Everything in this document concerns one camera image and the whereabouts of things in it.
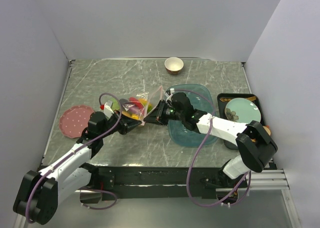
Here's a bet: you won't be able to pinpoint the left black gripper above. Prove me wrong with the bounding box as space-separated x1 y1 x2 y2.
99 109 142 139

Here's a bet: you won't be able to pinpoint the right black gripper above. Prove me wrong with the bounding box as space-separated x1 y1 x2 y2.
144 99 185 126

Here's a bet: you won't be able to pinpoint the orange fruit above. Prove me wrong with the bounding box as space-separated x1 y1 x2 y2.
131 113 143 121

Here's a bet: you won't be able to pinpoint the purple eggplant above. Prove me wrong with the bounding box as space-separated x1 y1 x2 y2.
122 103 141 115

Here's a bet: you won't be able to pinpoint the yellow lemon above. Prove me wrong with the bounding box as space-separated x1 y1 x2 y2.
138 98 150 108

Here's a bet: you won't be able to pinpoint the clear zip top bag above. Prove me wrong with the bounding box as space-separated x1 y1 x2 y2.
109 86 164 126

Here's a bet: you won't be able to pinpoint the pale green cabbage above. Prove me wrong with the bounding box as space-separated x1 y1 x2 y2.
112 101 121 110

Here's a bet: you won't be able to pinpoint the red chili pepper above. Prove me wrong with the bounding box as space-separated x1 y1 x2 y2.
129 97 144 110

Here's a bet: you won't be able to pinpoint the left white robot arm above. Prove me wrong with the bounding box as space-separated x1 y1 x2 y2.
13 110 142 225

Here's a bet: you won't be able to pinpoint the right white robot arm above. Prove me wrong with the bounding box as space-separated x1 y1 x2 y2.
143 92 278 187

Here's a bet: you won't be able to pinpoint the teal plastic food tray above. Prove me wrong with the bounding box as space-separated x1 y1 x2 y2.
166 84 216 148

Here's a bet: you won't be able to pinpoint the beige ceramic bowl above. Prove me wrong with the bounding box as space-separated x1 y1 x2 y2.
164 57 184 75

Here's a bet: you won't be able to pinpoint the pink plate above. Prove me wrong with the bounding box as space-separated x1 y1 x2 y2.
58 104 94 139

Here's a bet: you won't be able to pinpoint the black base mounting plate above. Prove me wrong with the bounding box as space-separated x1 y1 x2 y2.
82 163 247 201

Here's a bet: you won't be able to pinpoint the black serving tray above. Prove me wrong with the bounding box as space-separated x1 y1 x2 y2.
217 93 267 126

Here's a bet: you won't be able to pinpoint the light green plate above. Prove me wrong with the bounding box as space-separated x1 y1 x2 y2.
224 98 262 124

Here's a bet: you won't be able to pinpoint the wooden chopsticks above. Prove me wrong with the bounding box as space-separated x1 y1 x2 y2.
245 96 257 102

